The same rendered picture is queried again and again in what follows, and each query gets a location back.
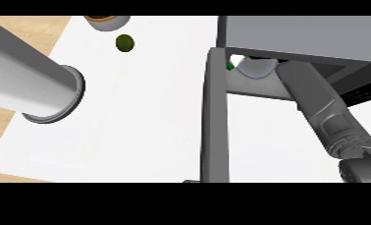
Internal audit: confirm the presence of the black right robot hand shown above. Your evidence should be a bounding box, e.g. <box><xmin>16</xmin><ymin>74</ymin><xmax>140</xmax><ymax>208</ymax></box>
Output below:
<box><xmin>247</xmin><ymin>55</ymin><xmax>290</xmax><ymax>63</ymax></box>

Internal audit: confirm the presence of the white and green milk carton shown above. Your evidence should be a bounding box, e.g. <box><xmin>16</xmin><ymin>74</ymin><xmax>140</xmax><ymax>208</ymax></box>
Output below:
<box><xmin>226</xmin><ymin>54</ymin><xmax>248</xmax><ymax>72</ymax></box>

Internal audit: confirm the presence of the grey microwave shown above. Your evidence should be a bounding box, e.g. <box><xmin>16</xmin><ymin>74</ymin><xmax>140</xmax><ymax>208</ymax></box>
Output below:
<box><xmin>215</xmin><ymin>15</ymin><xmax>371</xmax><ymax>109</ymax></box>

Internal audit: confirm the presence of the dark grey microwave door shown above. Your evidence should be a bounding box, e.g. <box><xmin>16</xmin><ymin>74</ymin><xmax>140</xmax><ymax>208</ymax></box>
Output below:
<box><xmin>181</xmin><ymin>46</ymin><xmax>232</xmax><ymax>184</ymax></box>

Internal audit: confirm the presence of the green avocado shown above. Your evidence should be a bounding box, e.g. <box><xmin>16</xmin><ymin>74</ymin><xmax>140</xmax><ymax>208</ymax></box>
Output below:
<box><xmin>115</xmin><ymin>33</ymin><xmax>137</xmax><ymax>53</ymax></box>

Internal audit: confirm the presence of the grey cup with brown rim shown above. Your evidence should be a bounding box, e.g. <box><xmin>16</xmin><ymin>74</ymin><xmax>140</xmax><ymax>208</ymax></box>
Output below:
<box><xmin>82</xmin><ymin>15</ymin><xmax>132</xmax><ymax>33</ymax></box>

